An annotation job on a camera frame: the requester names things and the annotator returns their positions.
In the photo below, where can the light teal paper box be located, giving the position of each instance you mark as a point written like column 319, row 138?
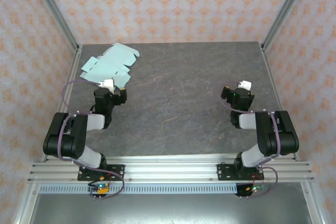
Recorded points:
column 110, row 61

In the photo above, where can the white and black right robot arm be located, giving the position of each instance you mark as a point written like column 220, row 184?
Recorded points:
column 273, row 134

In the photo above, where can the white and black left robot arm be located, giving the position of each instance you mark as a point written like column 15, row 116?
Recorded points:
column 68, row 140

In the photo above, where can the grey metal sheet panel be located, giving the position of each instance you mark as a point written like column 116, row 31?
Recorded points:
column 170, row 209

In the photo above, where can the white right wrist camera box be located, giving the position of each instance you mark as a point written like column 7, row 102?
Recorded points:
column 245, row 85

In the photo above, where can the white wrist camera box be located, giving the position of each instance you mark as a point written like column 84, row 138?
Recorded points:
column 245, row 85
column 109, row 83

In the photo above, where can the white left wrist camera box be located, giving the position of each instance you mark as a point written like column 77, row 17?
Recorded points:
column 109, row 83

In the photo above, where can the aluminium table side rail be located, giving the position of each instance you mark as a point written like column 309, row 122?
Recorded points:
column 72, row 77
column 273, row 82

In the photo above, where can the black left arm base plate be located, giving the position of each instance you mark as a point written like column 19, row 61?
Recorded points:
column 115, row 172

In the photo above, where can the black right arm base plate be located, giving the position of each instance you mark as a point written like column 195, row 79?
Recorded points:
column 225, row 172

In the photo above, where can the aluminium mounting rail beam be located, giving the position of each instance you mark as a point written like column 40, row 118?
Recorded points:
column 170, row 169

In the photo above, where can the aluminium frame post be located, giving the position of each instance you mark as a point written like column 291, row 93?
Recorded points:
column 287, row 9
column 55, row 11

